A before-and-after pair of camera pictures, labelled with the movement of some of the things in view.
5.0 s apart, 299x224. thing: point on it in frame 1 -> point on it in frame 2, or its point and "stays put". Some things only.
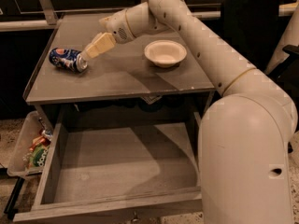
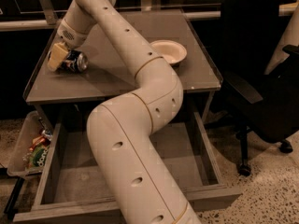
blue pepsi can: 70,59 stays put
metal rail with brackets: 47,16 stays put
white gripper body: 117,28 -> 72,36
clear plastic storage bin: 31,147 stays put
